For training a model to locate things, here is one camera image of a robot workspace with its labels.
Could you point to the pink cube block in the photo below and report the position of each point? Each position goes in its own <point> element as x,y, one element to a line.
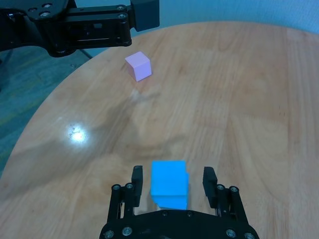
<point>139,66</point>

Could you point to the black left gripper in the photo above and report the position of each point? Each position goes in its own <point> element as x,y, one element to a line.
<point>20,27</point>

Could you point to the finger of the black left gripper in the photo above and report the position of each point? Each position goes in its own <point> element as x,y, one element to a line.
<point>104,25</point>

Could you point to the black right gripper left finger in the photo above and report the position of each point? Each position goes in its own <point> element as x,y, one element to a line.
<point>124,199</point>

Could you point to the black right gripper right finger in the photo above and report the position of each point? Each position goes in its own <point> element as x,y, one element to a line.
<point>224,199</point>

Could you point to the blue cube block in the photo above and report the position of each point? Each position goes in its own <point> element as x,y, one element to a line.
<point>174,204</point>
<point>168,178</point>

